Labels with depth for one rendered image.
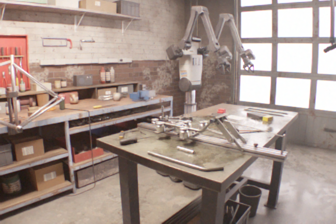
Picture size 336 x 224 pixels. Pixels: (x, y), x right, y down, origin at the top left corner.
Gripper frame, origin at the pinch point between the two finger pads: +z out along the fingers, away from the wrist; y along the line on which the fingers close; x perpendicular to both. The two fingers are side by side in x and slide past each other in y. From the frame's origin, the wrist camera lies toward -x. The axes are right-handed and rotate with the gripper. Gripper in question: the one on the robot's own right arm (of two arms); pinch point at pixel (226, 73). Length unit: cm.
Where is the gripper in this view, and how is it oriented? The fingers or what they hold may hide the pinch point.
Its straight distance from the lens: 208.1
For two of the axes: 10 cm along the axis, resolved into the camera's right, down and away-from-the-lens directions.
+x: -6.0, 4.0, 6.9
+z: 3.5, 9.1, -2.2
